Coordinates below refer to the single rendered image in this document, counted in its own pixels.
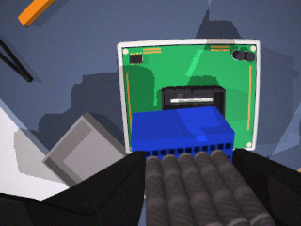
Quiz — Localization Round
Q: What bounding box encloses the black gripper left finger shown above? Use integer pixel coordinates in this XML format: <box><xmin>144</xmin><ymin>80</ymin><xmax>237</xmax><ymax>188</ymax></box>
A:
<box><xmin>0</xmin><ymin>151</ymin><xmax>147</xmax><ymax>226</ymax></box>

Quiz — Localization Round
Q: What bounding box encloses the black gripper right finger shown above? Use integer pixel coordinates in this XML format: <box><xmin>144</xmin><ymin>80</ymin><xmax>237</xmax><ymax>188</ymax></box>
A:
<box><xmin>232</xmin><ymin>148</ymin><xmax>301</xmax><ymax>226</ymax></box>

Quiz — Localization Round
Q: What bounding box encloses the blue plug with grey cables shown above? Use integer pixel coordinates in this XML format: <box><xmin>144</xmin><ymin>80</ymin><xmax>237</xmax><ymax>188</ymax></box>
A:
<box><xmin>131</xmin><ymin>106</ymin><xmax>275</xmax><ymax>226</ymax></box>

